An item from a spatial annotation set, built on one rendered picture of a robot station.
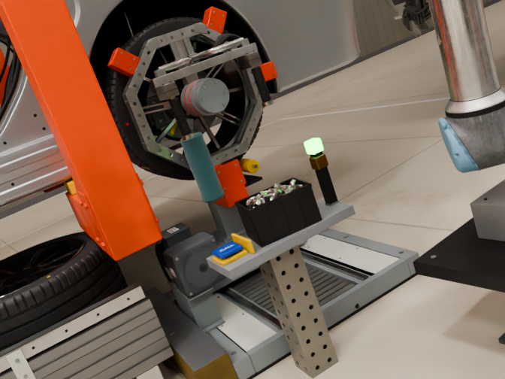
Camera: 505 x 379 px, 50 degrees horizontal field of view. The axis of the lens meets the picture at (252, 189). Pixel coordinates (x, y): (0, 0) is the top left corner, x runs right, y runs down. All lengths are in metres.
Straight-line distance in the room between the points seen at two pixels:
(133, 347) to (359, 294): 0.78
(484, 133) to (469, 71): 0.15
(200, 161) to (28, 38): 0.75
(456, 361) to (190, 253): 0.91
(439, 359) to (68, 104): 1.27
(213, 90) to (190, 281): 0.70
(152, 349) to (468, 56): 1.28
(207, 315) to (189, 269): 0.22
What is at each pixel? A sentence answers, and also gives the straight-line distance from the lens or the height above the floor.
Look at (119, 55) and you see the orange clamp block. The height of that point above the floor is 1.10.
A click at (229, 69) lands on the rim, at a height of 0.91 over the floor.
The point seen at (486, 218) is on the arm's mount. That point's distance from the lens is 1.56.
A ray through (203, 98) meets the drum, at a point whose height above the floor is 0.85.
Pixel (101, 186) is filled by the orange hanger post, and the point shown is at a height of 0.75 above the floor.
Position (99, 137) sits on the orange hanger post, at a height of 0.88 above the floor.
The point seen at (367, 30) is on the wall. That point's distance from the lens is 10.65.
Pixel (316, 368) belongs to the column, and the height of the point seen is 0.01.
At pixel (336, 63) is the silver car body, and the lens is 2.61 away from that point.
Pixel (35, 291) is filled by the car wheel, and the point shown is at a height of 0.49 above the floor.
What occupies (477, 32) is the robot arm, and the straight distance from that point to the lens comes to 1.36.
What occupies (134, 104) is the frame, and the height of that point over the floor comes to 0.92.
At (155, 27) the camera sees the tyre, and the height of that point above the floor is 1.16.
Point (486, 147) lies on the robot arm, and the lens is 1.40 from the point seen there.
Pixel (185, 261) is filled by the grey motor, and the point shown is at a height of 0.37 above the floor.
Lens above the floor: 0.99
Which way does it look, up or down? 14 degrees down
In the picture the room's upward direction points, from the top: 20 degrees counter-clockwise
